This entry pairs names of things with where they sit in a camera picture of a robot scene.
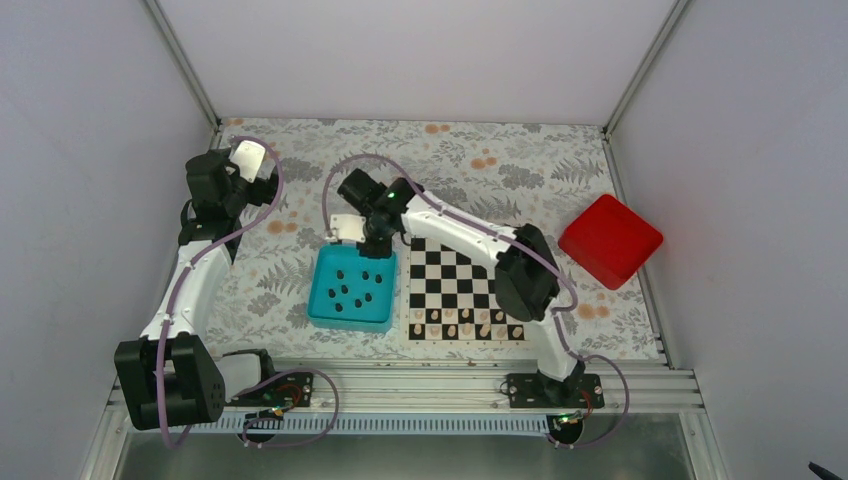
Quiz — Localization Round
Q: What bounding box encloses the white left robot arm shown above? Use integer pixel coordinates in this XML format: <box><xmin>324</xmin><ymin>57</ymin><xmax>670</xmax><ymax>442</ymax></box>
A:
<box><xmin>114</xmin><ymin>140</ymin><xmax>280</xmax><ymax>430</ymax></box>

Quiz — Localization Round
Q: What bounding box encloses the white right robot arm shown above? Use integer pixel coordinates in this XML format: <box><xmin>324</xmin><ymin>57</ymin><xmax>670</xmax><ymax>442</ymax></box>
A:
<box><xmin>329</xmin><ymin>169</ymin><xmax>584</xmax><ymax>407</ymax></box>

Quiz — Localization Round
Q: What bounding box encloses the teal plastic tray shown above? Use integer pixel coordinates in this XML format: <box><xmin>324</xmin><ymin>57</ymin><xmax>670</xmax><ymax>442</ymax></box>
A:
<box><xmin>306</xmin><ymin>244</ymin><xmax>398</xmax><ymax>334</ymax></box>

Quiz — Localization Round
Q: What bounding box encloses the black white chessboard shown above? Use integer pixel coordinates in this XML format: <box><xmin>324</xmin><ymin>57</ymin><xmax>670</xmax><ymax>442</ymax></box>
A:
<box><xmin>401</xmin><ymin>237</ymin><xmax>531</xmax><ymax>349</ymax></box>

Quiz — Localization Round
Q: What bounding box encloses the floral patterned table mat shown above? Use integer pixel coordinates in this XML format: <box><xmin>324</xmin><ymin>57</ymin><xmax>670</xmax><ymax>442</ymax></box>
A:
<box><xmin>198</xmin><ymin>117</ymin><xmax>666</xmax><ymax>363</ymax></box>

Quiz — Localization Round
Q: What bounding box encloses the red plastic box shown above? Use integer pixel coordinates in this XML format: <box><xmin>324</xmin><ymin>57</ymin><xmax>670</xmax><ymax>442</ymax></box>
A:
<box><xmin>557</xmin><ymin>194</ymin><xmax>664</xmax><ymax>290</ymax></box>

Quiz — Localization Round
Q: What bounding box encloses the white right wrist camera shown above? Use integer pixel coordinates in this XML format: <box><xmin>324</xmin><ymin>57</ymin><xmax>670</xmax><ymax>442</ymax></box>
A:
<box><xmin>328</xmin><ymin>214</ymin><xmax>366</xmax><ymax>243</ymax></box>

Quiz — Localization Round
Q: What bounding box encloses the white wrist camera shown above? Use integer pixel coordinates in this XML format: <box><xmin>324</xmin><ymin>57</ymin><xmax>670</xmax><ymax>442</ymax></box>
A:
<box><xmin>328</xmin><ymin>214</ymin><xmax>366</xmax><ymax>243</ymax></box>
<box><xmin>229</xmin><ymin>140</ymin><xmax>266</xmax><ymax>183</ymax></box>

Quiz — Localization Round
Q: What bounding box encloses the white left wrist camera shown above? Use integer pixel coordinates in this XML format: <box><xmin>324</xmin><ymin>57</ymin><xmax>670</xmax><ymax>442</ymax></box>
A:
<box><xmin>229</xmin><ymin>140</ymin><xmax>266</xmax><ymax>183</ymax></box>

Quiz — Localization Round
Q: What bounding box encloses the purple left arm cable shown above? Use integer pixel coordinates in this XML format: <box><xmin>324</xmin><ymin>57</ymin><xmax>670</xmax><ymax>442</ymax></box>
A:
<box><xmin>154</xmin><ymin>135</ymin><xmax>340</xmax><ymax>452</ymax></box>

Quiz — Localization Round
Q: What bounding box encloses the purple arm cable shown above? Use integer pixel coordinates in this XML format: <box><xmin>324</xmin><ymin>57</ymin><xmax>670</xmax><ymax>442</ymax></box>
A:
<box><xmin>321</xmin><ymin>154</ymin><xmax>631</xmax><ymax>451</ymax></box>
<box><xmin>154</xmin><ymin>135</ymin><xmax>340</xmax><ymax>452</ymax></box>

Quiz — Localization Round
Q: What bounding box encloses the aluminium left corner post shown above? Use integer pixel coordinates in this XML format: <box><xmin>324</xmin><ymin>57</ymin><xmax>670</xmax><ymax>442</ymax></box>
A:
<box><xmin>141</xmin><ymin>0</ymin><xmax>221</xmax><ymax>135</ymax></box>

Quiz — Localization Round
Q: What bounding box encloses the aluminium corner post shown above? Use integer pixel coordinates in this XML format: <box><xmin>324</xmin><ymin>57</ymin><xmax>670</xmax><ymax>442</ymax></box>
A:
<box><xmin>141</xmin><ymin>0</ymin><xmax>221</xmax><ymax>135</ymax></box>
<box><xmin>603</xmin><ymin>0</ymin><xmax>691</xmax><ymax>141</ymax></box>

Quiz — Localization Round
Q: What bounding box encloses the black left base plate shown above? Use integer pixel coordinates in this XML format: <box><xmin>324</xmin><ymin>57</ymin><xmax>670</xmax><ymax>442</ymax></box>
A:
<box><xmin>227</xmin><ymin>372</ymin><xmax>314</xmax><ymax>409</ymax></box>

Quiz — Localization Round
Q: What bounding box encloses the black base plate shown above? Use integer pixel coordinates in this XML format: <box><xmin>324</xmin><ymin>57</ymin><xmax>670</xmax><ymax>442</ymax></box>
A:
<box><xmin>227</xmin><ymin>372</ymin><xmax>314</xmax><ymax>409</ymax></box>
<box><xmin>505</xmin><ymin>373</ymin><xmax>605</xmax><ymax>409</ymax></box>

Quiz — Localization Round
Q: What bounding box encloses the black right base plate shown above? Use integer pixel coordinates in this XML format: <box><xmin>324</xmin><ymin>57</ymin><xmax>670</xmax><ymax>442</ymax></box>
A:
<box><xmin>505</xmin><ymin>373</ymin><xmax>605</xmax><ymax>409</ymax></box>

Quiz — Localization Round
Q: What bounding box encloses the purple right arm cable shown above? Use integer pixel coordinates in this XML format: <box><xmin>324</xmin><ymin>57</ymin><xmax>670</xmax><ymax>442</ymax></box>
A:
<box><xmin>321</xmin><ymin>154</ymin><xmax>631</xmax><ymax>451</ymax></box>

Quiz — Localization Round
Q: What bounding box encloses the aluminium front rail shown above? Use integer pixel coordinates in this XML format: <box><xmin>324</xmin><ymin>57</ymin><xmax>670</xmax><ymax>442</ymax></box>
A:
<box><xmin>105</xmin><ymin>360</ymin><xmax>705</xmax><ymax>437</ymax></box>

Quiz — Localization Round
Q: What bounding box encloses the aluminium right corner post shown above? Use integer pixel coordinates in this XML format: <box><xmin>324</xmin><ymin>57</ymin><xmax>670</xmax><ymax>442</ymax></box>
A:
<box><xmin>603</xmin><ymin>0</ymin><xmax>691</xmax><ymax>141</ymax></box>

